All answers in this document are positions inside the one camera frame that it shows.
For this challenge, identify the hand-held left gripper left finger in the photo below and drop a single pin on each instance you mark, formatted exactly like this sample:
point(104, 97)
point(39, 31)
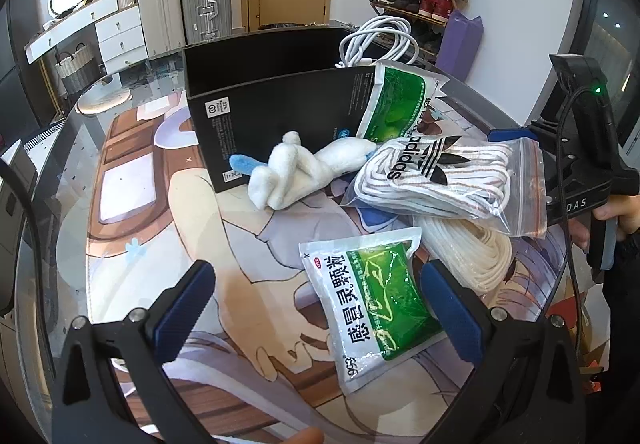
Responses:
point(185, 306)

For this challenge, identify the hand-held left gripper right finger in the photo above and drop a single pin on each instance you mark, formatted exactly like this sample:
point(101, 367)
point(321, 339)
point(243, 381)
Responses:
point(450, 314)

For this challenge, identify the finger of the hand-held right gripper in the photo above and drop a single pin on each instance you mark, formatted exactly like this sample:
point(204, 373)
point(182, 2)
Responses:
point(510, 133)

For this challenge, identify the green white medicine packet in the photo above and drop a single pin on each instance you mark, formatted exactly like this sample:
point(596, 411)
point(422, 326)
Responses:
point(400, 104)
point(370, 294)

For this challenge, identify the zip bag of white shoelaces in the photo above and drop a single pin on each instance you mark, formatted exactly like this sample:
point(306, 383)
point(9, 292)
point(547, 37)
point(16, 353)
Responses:
point(440, 184)

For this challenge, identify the white plush rabbit toy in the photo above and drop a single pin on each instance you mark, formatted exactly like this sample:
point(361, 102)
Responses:
point(300, 169)

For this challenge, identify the black cardboard box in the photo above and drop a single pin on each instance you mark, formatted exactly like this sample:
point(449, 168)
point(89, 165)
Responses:
point(280, 124)

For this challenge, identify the person's right forearm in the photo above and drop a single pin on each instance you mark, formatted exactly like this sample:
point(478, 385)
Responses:
point(625, 314)

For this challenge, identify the person's right hand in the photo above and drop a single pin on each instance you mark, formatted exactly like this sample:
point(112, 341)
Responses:
point(580, 234)

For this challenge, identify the person's left hand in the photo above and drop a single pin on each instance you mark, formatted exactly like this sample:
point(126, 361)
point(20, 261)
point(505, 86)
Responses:
point(302, 437)

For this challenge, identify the printed cartoon desk mat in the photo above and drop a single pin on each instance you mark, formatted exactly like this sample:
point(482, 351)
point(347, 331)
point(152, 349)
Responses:
point(200, 224)

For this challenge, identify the purple bag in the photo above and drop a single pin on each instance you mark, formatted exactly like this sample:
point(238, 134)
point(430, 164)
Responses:
point(460, 44)

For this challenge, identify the woven basket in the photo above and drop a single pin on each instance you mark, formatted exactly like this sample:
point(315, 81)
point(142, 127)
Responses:
point(77, 72)

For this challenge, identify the white dresser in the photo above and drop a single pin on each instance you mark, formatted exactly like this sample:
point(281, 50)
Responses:
point(117, 29)

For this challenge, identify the white suitcase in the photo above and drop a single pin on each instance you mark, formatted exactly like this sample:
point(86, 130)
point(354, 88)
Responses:
point(160, 9)

